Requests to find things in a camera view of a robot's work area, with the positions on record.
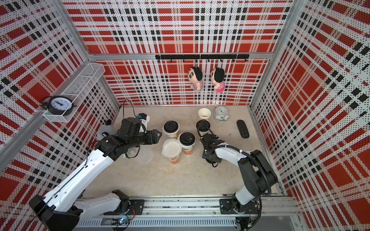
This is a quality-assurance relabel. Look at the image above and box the black hook rail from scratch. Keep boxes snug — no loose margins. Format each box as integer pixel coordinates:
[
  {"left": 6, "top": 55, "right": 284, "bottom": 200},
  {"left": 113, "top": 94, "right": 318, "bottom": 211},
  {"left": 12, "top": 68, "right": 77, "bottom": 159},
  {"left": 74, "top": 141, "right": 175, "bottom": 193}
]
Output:
[{"left": 155, "top": 54, "right": 250, "bottom": 61}]

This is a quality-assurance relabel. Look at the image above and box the small white clock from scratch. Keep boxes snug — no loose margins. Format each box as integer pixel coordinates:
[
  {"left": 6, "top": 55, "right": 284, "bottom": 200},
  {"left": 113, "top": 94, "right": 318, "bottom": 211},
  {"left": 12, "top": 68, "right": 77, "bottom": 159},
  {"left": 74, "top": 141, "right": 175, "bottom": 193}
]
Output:
[{"left": 214, "top": 106, "right": 229, "bottom": 121}]

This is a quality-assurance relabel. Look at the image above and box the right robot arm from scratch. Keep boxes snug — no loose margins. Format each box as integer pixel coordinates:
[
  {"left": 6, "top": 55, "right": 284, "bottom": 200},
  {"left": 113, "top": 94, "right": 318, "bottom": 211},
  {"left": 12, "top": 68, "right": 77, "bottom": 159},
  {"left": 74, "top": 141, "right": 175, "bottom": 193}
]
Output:
[{"left": 200, "top": 133, "right": 278, "bottom": 213}]

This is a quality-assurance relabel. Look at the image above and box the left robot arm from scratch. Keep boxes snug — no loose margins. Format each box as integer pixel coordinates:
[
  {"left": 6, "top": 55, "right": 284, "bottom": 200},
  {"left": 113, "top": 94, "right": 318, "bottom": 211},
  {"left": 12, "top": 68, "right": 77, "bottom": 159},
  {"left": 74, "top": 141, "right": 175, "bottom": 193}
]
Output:
[{"left": 29, "top": 113, "right": 162, "bottom": 231}]

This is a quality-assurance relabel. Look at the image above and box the grey plush toy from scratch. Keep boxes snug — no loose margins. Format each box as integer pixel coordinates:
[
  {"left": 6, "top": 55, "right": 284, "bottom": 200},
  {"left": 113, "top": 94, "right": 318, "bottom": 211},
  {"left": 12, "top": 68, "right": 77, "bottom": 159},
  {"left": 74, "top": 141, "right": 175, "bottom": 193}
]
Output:
[{"left": 96, "top": 119, "right": 118, "bottom": 141}]

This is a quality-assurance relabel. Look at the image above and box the plush doll blue striped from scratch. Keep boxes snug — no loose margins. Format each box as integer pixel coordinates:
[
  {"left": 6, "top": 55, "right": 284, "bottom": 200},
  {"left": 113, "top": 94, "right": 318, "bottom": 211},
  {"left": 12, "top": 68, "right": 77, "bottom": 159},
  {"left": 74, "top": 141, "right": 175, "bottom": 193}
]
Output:
[{"left": 188, "top": 67, "right": 204, "bottom": 91}]

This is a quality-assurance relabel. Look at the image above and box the black cup lid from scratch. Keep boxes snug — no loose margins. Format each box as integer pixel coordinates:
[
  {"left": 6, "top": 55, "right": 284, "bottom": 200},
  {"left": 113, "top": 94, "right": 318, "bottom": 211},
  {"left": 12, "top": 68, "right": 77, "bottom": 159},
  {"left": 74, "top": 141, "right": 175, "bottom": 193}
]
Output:
[{"left": 163, "top": 120, "right": 179, "bottom": 133}]

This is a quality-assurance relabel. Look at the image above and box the plush doll pink striped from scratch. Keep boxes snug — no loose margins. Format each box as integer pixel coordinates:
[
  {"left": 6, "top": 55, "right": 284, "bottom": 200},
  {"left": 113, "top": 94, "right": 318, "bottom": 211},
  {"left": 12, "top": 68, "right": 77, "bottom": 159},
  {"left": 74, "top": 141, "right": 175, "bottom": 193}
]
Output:
[{"left": 211, "top": 67, "right": 225, "bottom": 93}]

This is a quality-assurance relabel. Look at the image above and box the black remote control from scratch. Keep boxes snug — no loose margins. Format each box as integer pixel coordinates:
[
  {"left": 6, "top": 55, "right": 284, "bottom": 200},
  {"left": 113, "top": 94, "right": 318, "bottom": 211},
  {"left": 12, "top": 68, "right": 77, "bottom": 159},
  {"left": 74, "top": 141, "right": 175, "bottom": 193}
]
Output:
[{"left": 237, "top": 120, "right": 250, "bottom": 139}]

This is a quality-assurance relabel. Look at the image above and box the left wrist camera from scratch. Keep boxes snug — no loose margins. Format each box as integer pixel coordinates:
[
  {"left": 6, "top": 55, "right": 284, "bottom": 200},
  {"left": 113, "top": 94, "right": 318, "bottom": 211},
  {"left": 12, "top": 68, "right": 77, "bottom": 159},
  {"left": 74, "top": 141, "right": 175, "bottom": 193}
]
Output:
[{"left": 137, "top": 113, "right": 150, "bottom": 132}]

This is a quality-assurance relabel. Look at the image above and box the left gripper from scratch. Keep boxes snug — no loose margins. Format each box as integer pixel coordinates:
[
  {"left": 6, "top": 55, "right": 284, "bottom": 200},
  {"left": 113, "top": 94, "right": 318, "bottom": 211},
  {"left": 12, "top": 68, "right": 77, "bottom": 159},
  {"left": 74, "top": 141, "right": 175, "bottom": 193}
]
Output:
[{"left": 128, "top": 129, "right": 162, "bottom": 149}]

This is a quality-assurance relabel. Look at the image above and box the black round alarm clock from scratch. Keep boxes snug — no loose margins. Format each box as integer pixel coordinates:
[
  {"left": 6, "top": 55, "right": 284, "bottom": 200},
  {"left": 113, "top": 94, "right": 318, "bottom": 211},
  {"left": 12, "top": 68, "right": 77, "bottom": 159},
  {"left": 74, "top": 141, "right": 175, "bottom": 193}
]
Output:
[{"left": 40, "top": 96, "right": 76, "bottom": 116}]

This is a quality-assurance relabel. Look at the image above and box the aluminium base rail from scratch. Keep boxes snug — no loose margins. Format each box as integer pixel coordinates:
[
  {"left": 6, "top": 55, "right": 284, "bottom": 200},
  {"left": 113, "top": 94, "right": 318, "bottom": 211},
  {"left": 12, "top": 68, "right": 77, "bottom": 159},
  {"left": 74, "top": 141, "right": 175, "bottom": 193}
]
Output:
[{"left": 75, "top": 194, "right": 306, "bottom": 231}]

